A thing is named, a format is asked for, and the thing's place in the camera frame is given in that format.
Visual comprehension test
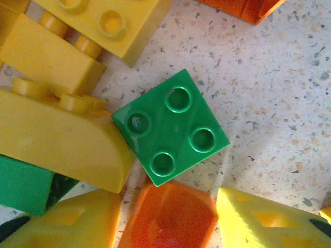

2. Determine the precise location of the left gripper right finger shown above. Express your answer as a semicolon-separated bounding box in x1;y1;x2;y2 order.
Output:
216;187;331;248

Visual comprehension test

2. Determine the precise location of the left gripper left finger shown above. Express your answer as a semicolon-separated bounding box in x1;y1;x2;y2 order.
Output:
0;190;123;248

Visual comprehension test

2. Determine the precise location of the green lego brick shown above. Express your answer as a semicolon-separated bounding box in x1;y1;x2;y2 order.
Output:
0;154;80;216
111;68;231;188

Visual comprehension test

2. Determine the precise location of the yellow lego brick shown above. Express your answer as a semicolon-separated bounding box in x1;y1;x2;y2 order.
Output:
32;0;173;68
0;11;107;97
0;0;29;46
0;77;136;194

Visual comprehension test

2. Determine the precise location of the orange lego brick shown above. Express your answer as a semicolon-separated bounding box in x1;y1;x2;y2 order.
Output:
117;180;219;248
196;0;287;26

